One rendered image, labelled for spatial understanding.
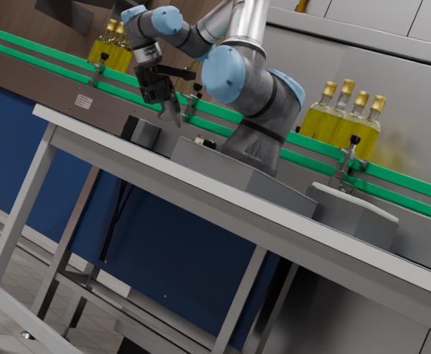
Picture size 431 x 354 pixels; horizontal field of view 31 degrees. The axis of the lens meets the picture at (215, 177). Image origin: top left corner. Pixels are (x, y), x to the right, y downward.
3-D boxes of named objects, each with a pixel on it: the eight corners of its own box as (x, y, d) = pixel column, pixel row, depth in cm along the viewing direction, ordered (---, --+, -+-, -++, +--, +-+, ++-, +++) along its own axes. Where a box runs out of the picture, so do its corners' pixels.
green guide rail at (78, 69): (333, 176, 217) (344, 149, 217) (332, 175, 216) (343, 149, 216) (-16, 46, 323) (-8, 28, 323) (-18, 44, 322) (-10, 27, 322)
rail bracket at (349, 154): (359, 188, 221) (376, 148, 221) (333, 174, 207) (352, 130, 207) (350, 185, 223) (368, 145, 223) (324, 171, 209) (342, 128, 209)
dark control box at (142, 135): (150, 151, 253) (161, 127, 253) (135, 145, 247) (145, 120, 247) (133, 144, 258) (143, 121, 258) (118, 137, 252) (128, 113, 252)
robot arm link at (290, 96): (295, 145, 186) (320, 94, 186) (258, 122, 178) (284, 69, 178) (264, 133, 195) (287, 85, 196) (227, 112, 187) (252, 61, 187)
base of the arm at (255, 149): (247, 165, 176) (266, 126, 176) (205, 147, 187) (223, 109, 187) (285, 185, 187) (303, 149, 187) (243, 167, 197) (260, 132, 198)
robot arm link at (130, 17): (131, 9, 212) (112, 15, 219) (145, 48, 215) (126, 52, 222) (151, 1, 217) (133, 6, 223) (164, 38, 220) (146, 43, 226)
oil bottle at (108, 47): (104, 95, 298) (133, 27, 298) (94, 90, 294) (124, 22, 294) (95, 91, 301) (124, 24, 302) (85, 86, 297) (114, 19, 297)
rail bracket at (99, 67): (97, 90, 277) (112, 55, 277) (82, 83, 271) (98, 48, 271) (89, 87, 279) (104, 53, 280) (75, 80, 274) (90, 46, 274)
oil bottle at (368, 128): (356, 190, 229) (384, 123, 229) (347, 186, 224) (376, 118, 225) (339, 185, 232) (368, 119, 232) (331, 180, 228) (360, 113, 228)
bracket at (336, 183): (347, 210, 219) (357, 187, 219) (332, 203, 212) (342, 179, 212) (337, 206, 221) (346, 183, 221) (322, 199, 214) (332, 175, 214)
